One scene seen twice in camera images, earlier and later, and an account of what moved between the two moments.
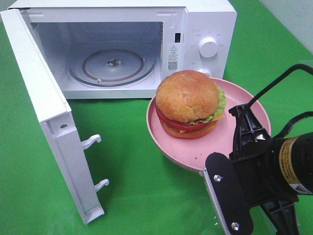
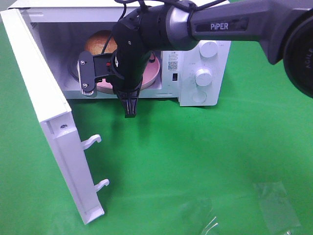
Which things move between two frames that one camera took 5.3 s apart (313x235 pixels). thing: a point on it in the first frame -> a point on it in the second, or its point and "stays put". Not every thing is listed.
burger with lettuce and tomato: x=189 y=104 -> x=96 y=42
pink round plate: x=191 y=153 -> x=151 y=76
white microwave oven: x=121 y=50 stays put
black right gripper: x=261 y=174 -> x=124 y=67
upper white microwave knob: x=208 y=47 stays put
